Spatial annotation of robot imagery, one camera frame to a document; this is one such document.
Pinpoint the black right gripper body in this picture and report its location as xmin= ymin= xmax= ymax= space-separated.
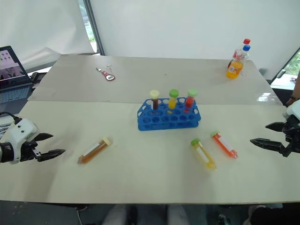
xmin=281 ymin=114 xmax=300 ymax=158

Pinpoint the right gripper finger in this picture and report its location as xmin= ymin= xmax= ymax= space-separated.
xmin=249 ymin=138 xmax=288 ymax=156
xmin=265 ymin=121 xmax=287 ymax=133

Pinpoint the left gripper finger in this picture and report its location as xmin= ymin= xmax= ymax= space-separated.
xmin=34 ymin=132 xmax=54 ymax=143
xmin=36 ymin=149 xmax=67 ymax=163

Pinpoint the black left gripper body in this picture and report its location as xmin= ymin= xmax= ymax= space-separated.
xmin=20 ymin=140 xmax=42 ymax=163

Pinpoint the orange tube green cap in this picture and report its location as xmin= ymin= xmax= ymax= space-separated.
xmin=210 ymin=131 xmax=239 ymax=159

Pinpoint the amber tube cream cap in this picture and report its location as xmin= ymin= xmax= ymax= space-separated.
xmin=77 ymin=137 xmax=113 ymax=165

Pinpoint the yellow tube green cap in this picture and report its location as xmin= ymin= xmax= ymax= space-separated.
xmin=167 ymin=89 xmax=180 ymax=111
xmin=190 ymin=138 xmax=218 ymax=171

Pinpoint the red tube green cap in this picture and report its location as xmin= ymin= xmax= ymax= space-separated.
xmin=184 ymin=89 xmax=199 ymax=111

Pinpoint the blue test tube rack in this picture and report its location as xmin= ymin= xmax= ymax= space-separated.
xmin=137 ymin=97 xmax=202 ymax=132

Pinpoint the dark brown tube cream cap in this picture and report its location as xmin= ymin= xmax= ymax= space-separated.
xmin=150 ymin=90 xmax=161 ymax=113

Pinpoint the black device beside laptop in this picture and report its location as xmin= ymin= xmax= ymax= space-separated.
xmin=30 ymin=71 xmax=48 ymax=83

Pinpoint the open laptop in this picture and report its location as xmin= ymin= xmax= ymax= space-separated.
xmin=0 ymin=45 xmax=36 ymax=106

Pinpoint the orange soda bottle blue cap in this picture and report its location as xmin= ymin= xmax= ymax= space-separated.
xmin=225 ymin=45 xmax=251 ymax=80

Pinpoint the red bottle opener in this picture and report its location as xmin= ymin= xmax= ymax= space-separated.
xmin=101 ymin=70 xmax=116 ymax=82

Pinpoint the clear bottle red cap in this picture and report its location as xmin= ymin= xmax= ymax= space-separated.
xmin=232 ymin=38 xmax=252 ymax=62

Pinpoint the beige table board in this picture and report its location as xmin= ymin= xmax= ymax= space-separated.
xmin=27 ymin=54 xmax=283 ymax=106

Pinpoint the grey metal truss pole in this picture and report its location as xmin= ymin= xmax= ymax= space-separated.
xmin=82 ymin=0 xmax=105 ymax=56

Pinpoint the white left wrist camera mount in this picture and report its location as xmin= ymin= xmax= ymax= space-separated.
xmin=6 ymin=118 xmax=38 ymax=165

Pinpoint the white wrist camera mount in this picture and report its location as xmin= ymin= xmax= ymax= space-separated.
xmin=6 ymin=118 xmax=38 ymax=165
xmin=283 ymin=99 xmax=300 ymax=121

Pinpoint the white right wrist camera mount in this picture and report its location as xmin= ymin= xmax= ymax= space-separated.
xmin=283 ymin=99 xmax=300 ymax=121

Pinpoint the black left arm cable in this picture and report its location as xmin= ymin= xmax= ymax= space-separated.
xmin=0 ymin=111 xmax=23 ymax=123

